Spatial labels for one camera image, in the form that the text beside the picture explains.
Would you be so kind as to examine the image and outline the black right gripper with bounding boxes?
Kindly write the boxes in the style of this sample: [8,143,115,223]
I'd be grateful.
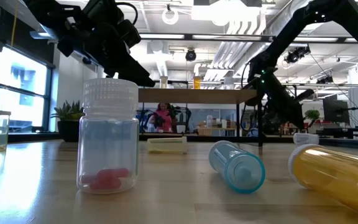
[246,55,316,130]

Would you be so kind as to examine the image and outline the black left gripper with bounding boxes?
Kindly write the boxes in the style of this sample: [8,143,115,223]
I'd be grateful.
[72,0,156,88]

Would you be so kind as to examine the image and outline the clear bottle blue pills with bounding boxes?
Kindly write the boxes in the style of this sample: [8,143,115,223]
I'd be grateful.
[293,133,320,146]

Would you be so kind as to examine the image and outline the clear bottle red pills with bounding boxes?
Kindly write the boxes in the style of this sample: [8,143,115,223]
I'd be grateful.
[76,77,140,195]

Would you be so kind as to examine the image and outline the wooden shelf black metal legs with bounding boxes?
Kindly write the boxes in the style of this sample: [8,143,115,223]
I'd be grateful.
[137,79,265,147]

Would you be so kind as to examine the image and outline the small green background plant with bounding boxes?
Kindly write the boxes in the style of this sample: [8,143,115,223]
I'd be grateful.
[303,108,321,125]

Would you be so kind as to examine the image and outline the black computer monitor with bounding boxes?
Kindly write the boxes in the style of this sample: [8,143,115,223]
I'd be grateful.
[323,98,351,124]

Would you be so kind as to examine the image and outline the black ceiling spotlight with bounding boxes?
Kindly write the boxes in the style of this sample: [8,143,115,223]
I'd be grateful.
[283,45,311,65]
[185,48,198,62]

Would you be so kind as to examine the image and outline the long ceiling light bar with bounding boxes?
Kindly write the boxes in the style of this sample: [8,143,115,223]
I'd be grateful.
[137,32,358,44]

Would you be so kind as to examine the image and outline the person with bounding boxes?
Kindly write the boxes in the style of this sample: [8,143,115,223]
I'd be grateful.
[149,102,177,134]

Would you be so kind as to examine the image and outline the green potted plant black pot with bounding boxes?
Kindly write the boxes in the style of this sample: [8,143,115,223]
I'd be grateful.
[50,100,86,143]

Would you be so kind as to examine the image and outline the blue pill vial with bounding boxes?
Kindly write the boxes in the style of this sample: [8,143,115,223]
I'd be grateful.
[208,140,266,195]

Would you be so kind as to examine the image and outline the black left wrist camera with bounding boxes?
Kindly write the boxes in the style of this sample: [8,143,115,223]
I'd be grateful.
[116,18,142,49]

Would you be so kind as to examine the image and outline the white ring lamp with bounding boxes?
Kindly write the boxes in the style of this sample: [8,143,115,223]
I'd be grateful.
[161,4,180,26]

